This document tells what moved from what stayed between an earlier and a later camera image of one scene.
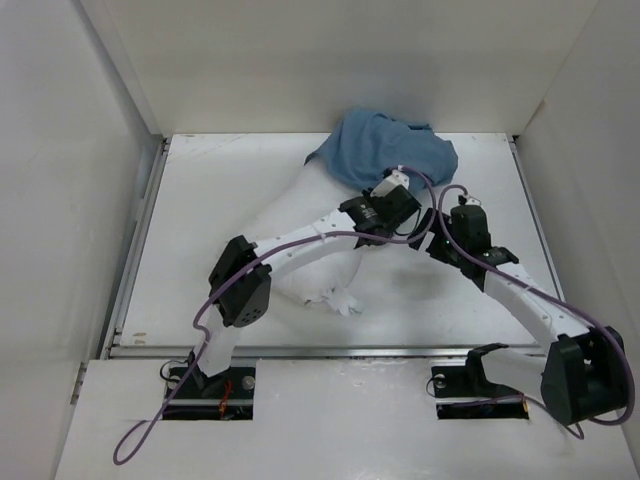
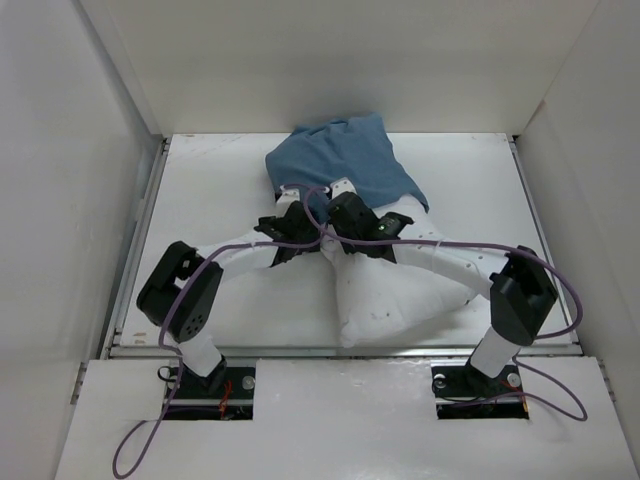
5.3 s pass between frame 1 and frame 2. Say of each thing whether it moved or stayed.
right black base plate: stayed
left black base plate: stayed
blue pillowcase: moved
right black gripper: moved
